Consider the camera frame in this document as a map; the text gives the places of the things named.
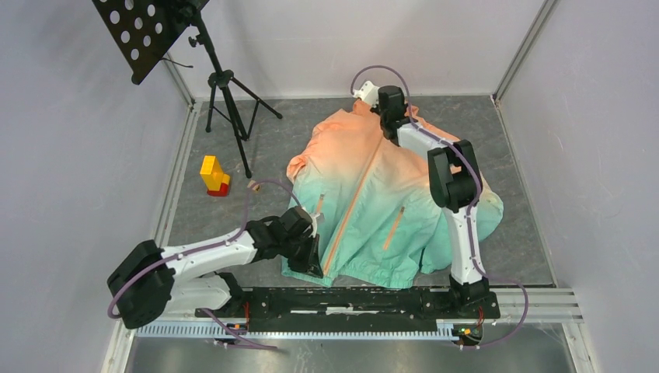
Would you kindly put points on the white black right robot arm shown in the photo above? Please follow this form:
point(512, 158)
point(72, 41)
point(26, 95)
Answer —
point(455, 186)

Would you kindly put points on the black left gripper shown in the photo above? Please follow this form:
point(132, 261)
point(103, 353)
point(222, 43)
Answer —
point(310, 264)

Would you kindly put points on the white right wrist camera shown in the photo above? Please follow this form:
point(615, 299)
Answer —
point(367, 93)

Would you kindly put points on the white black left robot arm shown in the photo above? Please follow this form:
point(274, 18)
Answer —
point(153, 281)

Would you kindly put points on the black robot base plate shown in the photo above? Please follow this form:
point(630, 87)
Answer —
point(363, 309)

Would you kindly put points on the black perforated music stand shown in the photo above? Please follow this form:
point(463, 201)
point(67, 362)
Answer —
point(144, 32)

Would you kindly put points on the small wooden cube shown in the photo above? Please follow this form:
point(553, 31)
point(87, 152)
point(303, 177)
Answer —
point(254, 186)

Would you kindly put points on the white toothed cable rail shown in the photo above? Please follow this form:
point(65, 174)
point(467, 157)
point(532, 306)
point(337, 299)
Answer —
point(211, 330)

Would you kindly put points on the yellow and red toy blocks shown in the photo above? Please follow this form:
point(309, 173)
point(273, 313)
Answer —
point(217, 182)

